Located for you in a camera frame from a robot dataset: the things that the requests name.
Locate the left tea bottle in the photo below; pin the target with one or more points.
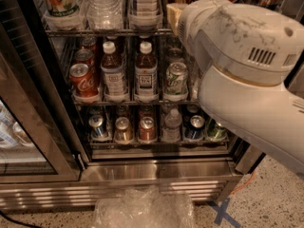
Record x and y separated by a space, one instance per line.
113 70

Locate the water bottle top shelf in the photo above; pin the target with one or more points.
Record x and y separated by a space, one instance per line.
105 14

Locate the stainless steel fridge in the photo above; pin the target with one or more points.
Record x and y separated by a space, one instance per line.
202 169

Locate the coca-cola can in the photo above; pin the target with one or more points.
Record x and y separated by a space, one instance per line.
83 80
85 56
90 43

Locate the fridge glass door left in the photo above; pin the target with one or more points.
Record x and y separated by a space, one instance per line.
49 159

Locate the rear 7up can middle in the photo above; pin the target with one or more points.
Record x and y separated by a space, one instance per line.
173 55

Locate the front coca-cola can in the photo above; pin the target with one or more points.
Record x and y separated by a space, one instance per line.
83 80

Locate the water bottle shelf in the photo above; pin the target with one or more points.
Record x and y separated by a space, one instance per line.
171 129
195 78
105 14

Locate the tea bottle top shelf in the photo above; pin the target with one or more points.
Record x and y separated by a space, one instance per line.
145 0

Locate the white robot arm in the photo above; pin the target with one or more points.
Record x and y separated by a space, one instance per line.
245 53

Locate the gold can bottom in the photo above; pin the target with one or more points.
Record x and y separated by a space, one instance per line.
123 130

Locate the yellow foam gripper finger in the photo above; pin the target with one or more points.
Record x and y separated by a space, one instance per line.
174 11

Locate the red can bottom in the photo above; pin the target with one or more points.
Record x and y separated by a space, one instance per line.
147 129

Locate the right tea bottle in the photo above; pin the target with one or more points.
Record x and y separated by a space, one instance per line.
146 70

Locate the water bottle middle shelf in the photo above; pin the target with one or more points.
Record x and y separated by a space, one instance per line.
195 78

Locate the pepsi can bottom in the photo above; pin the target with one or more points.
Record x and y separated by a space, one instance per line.
194 129

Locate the front 7up can middle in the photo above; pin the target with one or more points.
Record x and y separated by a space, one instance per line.
175 79

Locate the clear plastic bag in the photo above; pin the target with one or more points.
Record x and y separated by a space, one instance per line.
147 208

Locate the green can bottom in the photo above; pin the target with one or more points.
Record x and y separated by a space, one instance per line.
215 131

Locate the blue can bottom left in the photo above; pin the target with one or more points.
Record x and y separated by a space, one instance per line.
98 125

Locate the blue tape cross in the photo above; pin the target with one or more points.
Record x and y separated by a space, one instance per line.
221 210

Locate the water bottle bottom shelf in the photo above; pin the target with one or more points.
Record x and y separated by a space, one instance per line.
171 129

